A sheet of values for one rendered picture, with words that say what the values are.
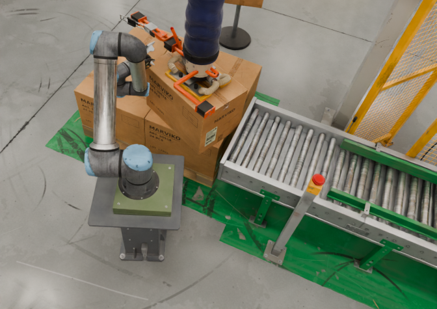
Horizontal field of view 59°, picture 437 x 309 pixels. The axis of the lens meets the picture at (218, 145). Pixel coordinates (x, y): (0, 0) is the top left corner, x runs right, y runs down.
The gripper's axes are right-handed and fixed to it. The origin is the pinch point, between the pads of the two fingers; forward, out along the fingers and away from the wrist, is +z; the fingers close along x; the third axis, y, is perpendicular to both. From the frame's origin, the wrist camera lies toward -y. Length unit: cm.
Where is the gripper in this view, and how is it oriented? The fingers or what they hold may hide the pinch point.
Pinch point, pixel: (154, 50)
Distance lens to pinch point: 262.1
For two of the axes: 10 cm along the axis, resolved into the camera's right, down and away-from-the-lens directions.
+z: 6.8, -5.4, 5.0
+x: 1.1, -6.0, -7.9
